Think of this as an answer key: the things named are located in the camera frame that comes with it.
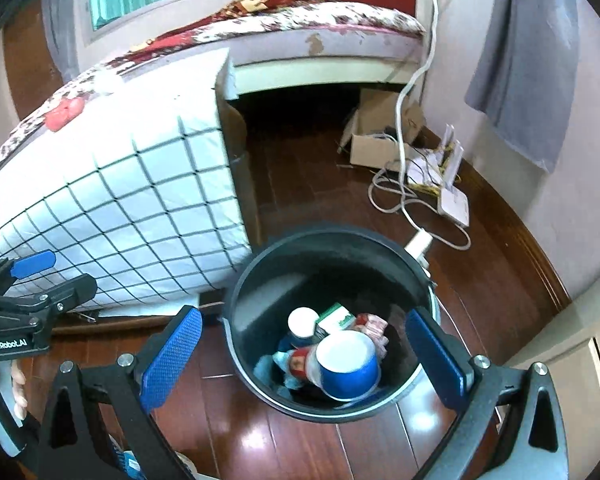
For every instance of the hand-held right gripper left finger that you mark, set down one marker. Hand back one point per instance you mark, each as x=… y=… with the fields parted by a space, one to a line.
x=172 y=355

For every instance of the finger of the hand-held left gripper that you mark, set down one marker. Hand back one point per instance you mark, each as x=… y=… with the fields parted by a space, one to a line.
x=35 y=261
x=75 y=290

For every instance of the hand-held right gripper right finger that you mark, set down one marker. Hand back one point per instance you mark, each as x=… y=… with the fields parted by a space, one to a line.
x=437 y=360

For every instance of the red white paper box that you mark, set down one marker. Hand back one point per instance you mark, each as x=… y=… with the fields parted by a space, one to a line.
x=372 y=327

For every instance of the blue paper cup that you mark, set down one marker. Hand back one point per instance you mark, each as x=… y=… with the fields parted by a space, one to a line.
x=347 y=380

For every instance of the light blue tissue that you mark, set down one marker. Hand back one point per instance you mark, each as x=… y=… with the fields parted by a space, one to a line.
x=267 y=367

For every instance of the green milk carton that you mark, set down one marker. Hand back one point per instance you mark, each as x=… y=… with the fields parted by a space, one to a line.
x=337 y=320

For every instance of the white-capped blue bottle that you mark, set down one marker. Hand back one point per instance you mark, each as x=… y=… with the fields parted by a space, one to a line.
x=303 y=321

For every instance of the black trash bin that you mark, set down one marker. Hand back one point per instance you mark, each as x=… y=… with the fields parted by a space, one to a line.
x=280 y=270

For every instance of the person's left hand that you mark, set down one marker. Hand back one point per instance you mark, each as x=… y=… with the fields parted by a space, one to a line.
x=19 y=390

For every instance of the white plug adapter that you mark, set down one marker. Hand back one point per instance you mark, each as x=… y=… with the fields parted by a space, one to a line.
x=419 y=244

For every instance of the white checked mattress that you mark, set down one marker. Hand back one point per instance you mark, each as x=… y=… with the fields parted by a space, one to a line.
x=155 y=185

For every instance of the beige cabinet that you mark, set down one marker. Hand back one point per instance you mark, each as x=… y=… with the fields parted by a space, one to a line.
x=580 y=360

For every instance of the pink crumpled wrapper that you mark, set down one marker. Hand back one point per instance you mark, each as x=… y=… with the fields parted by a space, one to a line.
x=62 y=112

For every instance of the white square network device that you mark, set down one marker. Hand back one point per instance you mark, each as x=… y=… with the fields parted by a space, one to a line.
x=455 y=205

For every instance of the clear crumpled plastic wrap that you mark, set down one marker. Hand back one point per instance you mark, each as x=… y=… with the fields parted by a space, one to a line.
x=106 y=83

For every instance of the white router with antennas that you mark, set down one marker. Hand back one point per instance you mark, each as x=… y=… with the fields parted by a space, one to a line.
x=422 y=167

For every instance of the brown wooden wardrobe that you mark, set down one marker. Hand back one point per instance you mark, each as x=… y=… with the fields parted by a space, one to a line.
x=25 y=60

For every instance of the cardboard box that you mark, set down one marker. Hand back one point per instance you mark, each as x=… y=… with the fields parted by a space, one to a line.
x=370 y=150

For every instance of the grey window curtain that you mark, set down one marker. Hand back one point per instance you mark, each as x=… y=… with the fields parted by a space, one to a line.
x=62 y=25

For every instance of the long grey curtain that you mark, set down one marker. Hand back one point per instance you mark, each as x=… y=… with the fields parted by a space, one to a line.
x=525 y=60

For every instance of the bed with floral bedding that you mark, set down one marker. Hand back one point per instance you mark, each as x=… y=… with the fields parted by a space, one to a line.
x=355 y=17

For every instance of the white bed frame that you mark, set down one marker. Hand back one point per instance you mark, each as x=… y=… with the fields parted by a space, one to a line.
x=330 y=67

